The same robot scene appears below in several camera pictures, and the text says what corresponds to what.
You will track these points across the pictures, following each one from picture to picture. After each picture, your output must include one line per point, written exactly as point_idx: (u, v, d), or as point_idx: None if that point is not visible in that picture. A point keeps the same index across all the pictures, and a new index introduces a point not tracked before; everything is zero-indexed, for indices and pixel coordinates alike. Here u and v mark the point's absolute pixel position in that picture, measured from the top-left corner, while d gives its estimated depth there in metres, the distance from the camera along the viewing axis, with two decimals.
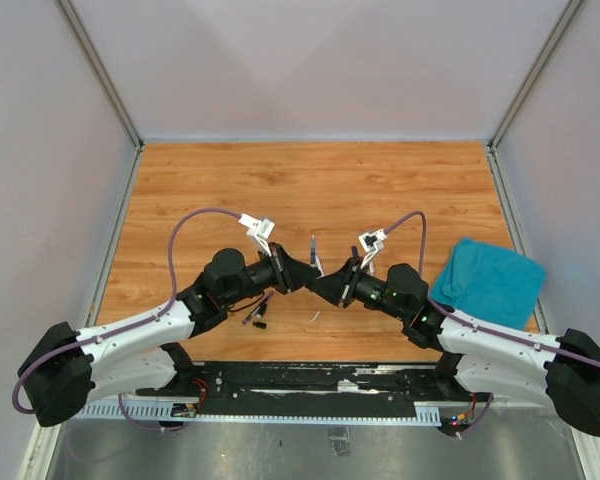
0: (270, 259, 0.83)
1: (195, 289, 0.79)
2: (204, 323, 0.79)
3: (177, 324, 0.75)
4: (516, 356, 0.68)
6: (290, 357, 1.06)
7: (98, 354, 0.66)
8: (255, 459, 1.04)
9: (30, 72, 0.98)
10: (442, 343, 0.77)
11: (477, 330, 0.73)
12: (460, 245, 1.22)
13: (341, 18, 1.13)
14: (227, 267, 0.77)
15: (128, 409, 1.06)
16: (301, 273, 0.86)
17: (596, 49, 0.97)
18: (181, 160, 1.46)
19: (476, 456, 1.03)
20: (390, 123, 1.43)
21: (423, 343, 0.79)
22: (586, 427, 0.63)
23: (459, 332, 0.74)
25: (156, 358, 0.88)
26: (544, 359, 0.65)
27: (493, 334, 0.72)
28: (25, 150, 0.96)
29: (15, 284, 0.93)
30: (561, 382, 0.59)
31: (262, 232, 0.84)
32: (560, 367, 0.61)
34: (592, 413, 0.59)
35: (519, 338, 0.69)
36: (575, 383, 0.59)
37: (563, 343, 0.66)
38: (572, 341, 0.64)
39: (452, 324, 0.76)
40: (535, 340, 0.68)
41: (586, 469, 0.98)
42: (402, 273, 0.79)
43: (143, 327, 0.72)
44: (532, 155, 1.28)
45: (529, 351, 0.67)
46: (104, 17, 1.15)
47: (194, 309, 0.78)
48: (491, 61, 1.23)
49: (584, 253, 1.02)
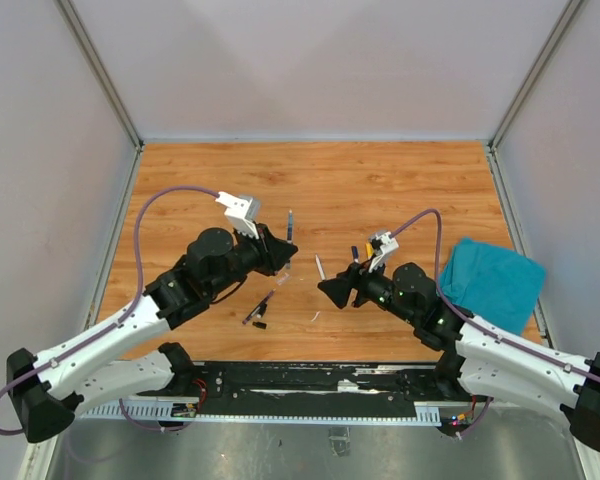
0: (257, 241, 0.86)
1: (173, 274, 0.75)
2: (183, 311, 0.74)
3: (145, 322, 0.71)
4: (543, 374, 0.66)
6: (290, 357, 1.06)
7: (56, 379, 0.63)
8: (255, 459, 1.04)
9: (29, 72, 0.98)
10: (459, 350, 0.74)
11: (499, 342, 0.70)
12: (461, 245, 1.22)
13: (341, 18, 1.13)
14: (212, 248, 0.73)
15: (128, 409, 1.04)
16: (285, 248, 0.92)
17: (597, 49, 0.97)
18: (181, 160, 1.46)
19: (476, 456, 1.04)
20: (390, 122, 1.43)
21: (436, 345, 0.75)
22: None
23: (480, 341, 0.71)
25: (153, 362, 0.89)
26: (573, 382, 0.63)
27: (514, 348, 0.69)
28: (25, 150, 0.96)
29: (15, 285, 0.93)
30: (589, 408, 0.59)
31: (241, 210, 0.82)
32: (589, 393, 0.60)
34: None
35: (547, 356, 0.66)
36: None
37: (592, 366, 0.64)
38: None
39: (471, 332, 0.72)
40: (564, 361, 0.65)
41: (586, 469, 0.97)
42: (408, 272, 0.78)
43: (103, 339, 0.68)
44: (533, 155, 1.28)
45: (558, 371, 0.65)
46: (103, 16, 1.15)
47: (173, 296, 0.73)
48: (491, 61, 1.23)
49: (585, 253, 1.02)
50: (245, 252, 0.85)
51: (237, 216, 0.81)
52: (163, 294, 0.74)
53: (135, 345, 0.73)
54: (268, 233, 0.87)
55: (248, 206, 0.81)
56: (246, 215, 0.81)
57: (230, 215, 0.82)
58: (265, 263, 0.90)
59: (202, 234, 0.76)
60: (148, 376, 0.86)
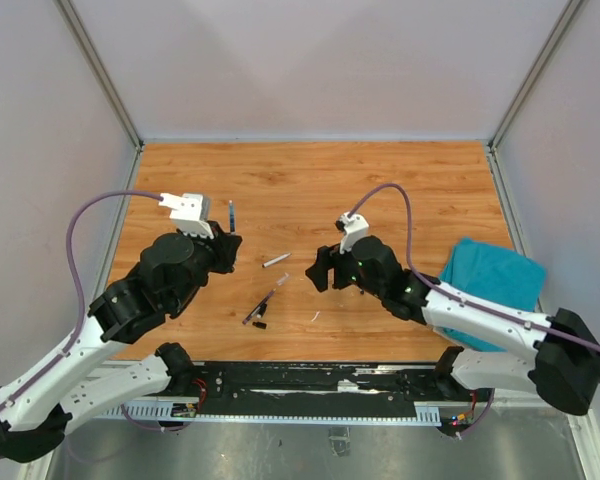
0: (211, 241, 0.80)
1: (126, 283, 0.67)
2: (134, 325, 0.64)
3: (97, 344, 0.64)
4: (506, 333, 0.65)
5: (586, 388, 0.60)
6: (290, 357, 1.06)
7: (14, 418, 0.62)
8: (255, 459, 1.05)
9: (30, 72, 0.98)
10: (425, 316, 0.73)
11: (464, 303, 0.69)
12: (461, 245, 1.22)
13: (340, 19, 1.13)
14: (168, 254, 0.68)
15: (128, 409, 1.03)
16: (231, 243, 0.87)
17: (597, 49, 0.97)
18: (181, 160, 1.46)
19: (475, 456, 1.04)
20: (390, 122, 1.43)
21: (405, 315, 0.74)
22: (564, 404, 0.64)
23: (445, 305, 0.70)
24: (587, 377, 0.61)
25: (147, 368, 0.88)
26: (534, 338, 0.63)
27: (478, 309, 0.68)
28: (26, 151, 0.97)
29: (15, 285, 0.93)
30: (550, 364, 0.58)
31: (190, 210, 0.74)
32: (551, 350, 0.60)
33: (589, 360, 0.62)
34: (575, 394, 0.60)
35: (508, 314, 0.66)
36: (563, 363, 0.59)
37: (553, 322, 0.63)
38: (563, 321, 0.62)
39: (436, 297, 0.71)
40: (525, 318, 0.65)
41: (586, 469, 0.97)
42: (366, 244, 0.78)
43: (52, 372, 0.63)
44: (532, 155, 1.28)
45: (519, 329, 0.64)
46: (103, 17, 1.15)
47: (125, 307, 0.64)
48: (491, 61, 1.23)
49: (584, 253, 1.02)
50: (199, 254, 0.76)
51: (190, 219, 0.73)
52: (112, 306, 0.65)
53: (97, 364, 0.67)
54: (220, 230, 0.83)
55: (200, 207, 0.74)
56: (200, 216, 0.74)
57: (180, 217, 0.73)
58: (219, 261, 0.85)
59: (157, 241, 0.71)
60: (142, 382, 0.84)
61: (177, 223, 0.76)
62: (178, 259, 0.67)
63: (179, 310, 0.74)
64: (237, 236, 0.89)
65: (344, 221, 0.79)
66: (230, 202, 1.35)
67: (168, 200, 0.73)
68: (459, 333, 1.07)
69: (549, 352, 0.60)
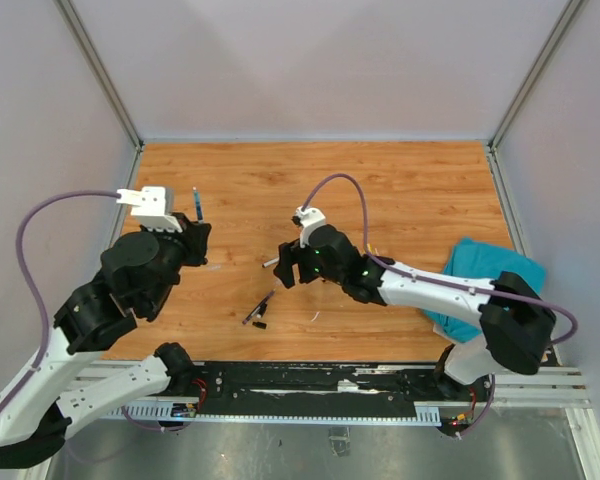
0: (181, 234, 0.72)
1: (92, 288, 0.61)
2: (101, 334, 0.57)
3: (66, 357, 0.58)
4: (453, 301, 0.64)
5: (536, 347, 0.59)
6: (290, 357, 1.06)
7: None
8: (255, 459, 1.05)
9: (30, 72, 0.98)
10: (384, 296, 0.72)
11: (416, 279, 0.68)
12: (460, 245, 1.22)
13: (340, 19, 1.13)
14: (130, 256, 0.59)
15: (128, 409, 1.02)
16: (203, 230, 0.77)
17: (597, 49, 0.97)
18: (181, 160, 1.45)
19: (475, 456, 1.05)
20: (390, 123, 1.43)
21: (364, 297, 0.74)
22: (517, 368, 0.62)
23: (398, 282, 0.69)
24: (536, 337, 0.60)
25: (146, 369, 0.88)
26: (478, 302, 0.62)
27: (431, 281, 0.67)
28: (25, 150, 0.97)
29: (15, 285, 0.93)
30: (492, 323, 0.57)
31: (151, 202, 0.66)
32: (493, 308, 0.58)
33: (537, 320, 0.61)
34: (523, 352, 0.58)
35: (454, 282, 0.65)
36: (507, 322, 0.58)
37: (497, 284, 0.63)
38: (507, 283, 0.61)
39: (391, 276, 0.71)
40: (470, 284, 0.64)
41: (586, 469, 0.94)
42: (321, 233, 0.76)
43: (27, 387, 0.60)
44: (532, 155, 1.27)
45: (465, 296, 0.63)
46: (103, 17, 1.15)
47: (90, 315, 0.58)
48: (491, 61, 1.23)
49: (584, 253, 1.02)
50: (168, 250, 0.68)
51: (153, 214, 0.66)
52: (76, 314, 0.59)
53: (74, 373, 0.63)
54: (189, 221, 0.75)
55: (164, 200, 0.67)
56: (165, 210, 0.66)
57: (142, 213, 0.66)
58: (192, 253, 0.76)
59: (121, 239, 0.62)
60: (142, 383, 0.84)
61: (142, 221, 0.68)
62: (141, 261, 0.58)
63: (155, 312, 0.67)
64: (206, 224, 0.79)
65: (300, 215, 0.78)
66: (194, 190, 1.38)
67: (127, 197, 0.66)
68: (459, 333, 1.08)
69: (492, 312, 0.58)
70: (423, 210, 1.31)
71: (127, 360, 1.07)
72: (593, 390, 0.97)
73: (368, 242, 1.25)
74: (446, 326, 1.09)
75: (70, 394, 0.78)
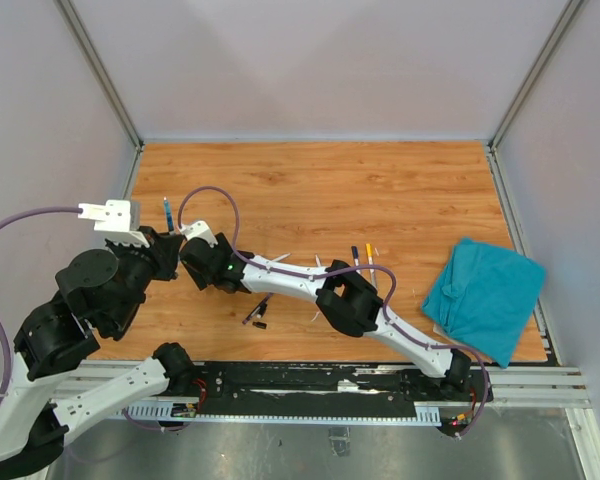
0: (148, 248, 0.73)
1: (53, 307, 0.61)
2: (58, 357, 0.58)
3: (27, 382, 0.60)
4: (299, 287, 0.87)
5: (360, 314, 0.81)
6: (290, 357, 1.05)
7: None
8: (255, 459, 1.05)
9: (29, 73, 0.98)
10: (247, 285, 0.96)
11: (269, 271, 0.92)
12: (460, 245, 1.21)
13: (340, 19, 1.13)
14: (87, 276, 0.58)
15: (128, 409, 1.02)
16: (173, 244, 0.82)
17: (597, 49, 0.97)
18: (181, 160, 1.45)
19: (474, 456, 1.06)
20: (389, 123, 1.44)
21: (232, 287, 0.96)
22: (354, 332, 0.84)
23: (257, 275, 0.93)
24: (361, 307, 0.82)
25: (145, 371, 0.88)
26: (316, 286, 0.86)
27: (281, 273, 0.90)
28: (26, 151, 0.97)
29: (14, 286, 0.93)
30: (324, 304, 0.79)
31: (119, 211, 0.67)
32: (325, 292, 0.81)
33: (361, 294, 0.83)
34: (351, 319, 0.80)
35: (298, 272, 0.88)
36: (337, 301, 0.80)
37: (328, 268, 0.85)
38: (337, 265, 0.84)
39: (251, 269, 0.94)
40: (310, 272, 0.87)
41: (586, 469, 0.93)
42: (198, 247, 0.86)
43: (1, 410, 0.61)
44: (532, 154, 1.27)
45: (306, 282, 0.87)
46: (103, 17, 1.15)
47: (47, 337, 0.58)
48: (490, 62, 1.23)
49: (584, 252, 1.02)
50: (135, 266, 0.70)
51: (119, 230, 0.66)
52: (33, 338, 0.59)
53: (48, 391, 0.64)
54: (156, 234, 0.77)
55: (129, 214, 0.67)
56: (130, 225, 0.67)
57: (107, 228, 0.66)
58: (163, 267, 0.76)
59: (77, 257, 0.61)
60: (139, 387, 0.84)
61: (104, 233, 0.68)
62: (99, 281, 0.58)
63: (120, 332, 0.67)
64: (179, 236, 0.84)
65: (185, 231, 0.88)
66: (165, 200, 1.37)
67: (89, 212, 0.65)
68: (458, 333, 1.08)
69: (328, 296, 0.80)
70: (419, 210, 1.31)
71: (127, 361, 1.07)
72: (593, 390, 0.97)
73: (368, 242, 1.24)
74: (446, 327, 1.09)
75: (66, 401, 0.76)
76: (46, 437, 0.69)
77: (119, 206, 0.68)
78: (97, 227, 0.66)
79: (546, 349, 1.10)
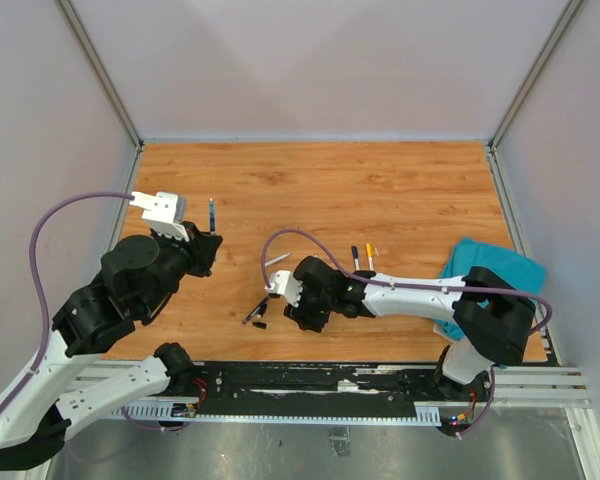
0: (186, 243, 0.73)
1: (91, 290, 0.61)
2: (99, 336, 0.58)
3: (63, 359, 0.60)
4: (429, 301, 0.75)
5: (515, 334, 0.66)
6: (290, 357, 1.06)
7: None
8: (255, 459, 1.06)
9: (29, 72, 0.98)
10: (370, 307, 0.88)
11: (393, 286, 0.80)
12: (461, 245, 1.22)
13: (340, 19, 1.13)
14: (131, 259, 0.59)
15: (128, 409, 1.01)
16: (213, 243, 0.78)
17: (596, 50, 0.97)
18: (181, 160, 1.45)
19: (474, 456, 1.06)
20: (388, 124, 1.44)
21: (354, 311, 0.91)
22: (503, 359, 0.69)
23: (379, 292, 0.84)
24: (515, 326, 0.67)
25: (146, 369, 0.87)
26: (451, 300, 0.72)
27: (406, 288, 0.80)
28: (26, 151, 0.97)
29: (14, 286, 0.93)
30: (465, 319, 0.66)
31: (167, 206, 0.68)
32: (465, 304, 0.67)
33: (515, 311, 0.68)
34: (502, 342, 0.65)
35: (429, 285, 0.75)
36: (481, 317, 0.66)
37: (467, 280, 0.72)
38: (476, 277, 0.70)
39: (373, 288, 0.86)
40: (443, 284, 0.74)
41: (586, 469, 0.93)
42: (321, 270, 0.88)
43: (23, 393, 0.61)
44: (532, 154, 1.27)
45: (440, 296, 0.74)
46: (103, 17, 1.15)
47: (88, 317, 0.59)
48: (491, 61, 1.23)
49: (584, 253, 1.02)
50: (172, 257, 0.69)
51: (163, 221, 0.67)
52: (75, 316, 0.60)
53: (70, 378, 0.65)
54: (198, 231, 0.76)
55: (175, 207, 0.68)
56: (174, 218, 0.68)
57: (153, 218, 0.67)
58: (195, 263, 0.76)
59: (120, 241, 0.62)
60: (141, 384, 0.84)
61: (150, 223, 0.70)
62: (143, 264, 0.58)
63: (149, 316, 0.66)
64: (217, 235, 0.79)
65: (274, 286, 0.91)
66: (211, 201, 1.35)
67: (140, 199, 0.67)
68: (459, 333, 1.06)
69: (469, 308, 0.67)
70: (419, 210, 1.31)
71: (127, 361, 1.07)
72: (593, 390, 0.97)
73: (368, 242, 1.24)
74: (447, 327, 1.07)
75: (68, 396, 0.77)
76: (50, 429, 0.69)
77: (166, 199, 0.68)
78: (145, 216, 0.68)
79: (546, 348, 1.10)
